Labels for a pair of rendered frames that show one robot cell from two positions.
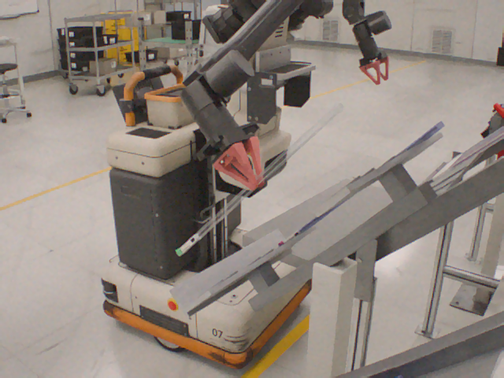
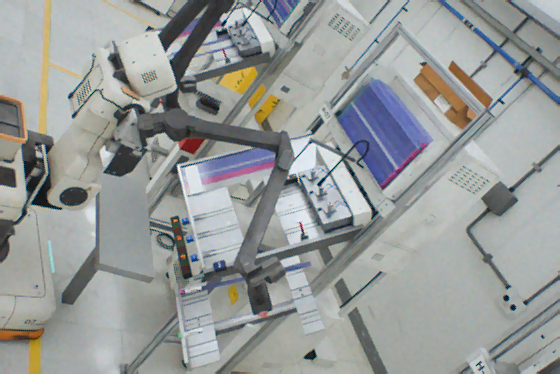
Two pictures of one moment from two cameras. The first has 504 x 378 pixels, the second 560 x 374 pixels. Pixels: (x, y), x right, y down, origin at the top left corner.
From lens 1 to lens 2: 1.80 m
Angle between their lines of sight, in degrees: 70
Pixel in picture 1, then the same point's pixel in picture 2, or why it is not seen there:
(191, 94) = (261, 287)
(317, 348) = (225, 354)
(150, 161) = (13, 211)
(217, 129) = (265, 300)
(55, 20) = not seen: outside the picture
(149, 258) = not seen: outside the picture
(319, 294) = (242, 335)
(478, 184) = (279, 254)
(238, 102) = (88, 149)
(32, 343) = not seen: outside the picture
